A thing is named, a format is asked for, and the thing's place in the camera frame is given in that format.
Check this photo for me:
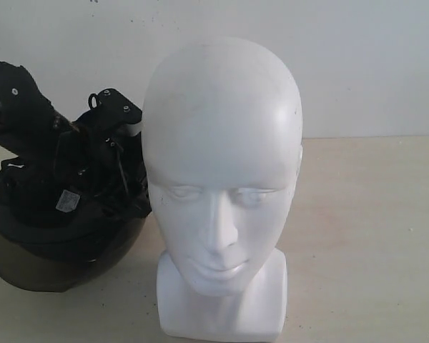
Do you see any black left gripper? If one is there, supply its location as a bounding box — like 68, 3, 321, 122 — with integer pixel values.
52, 88, 142, 200

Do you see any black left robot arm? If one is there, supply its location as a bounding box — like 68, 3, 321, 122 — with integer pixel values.
0, 61, 142, 192

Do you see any black helmet with tinted visor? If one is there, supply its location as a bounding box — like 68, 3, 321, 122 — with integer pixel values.
0, 133, 151, 293

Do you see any white mannequin head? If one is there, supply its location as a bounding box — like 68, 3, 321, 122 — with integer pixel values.
142, 37, 303, 342

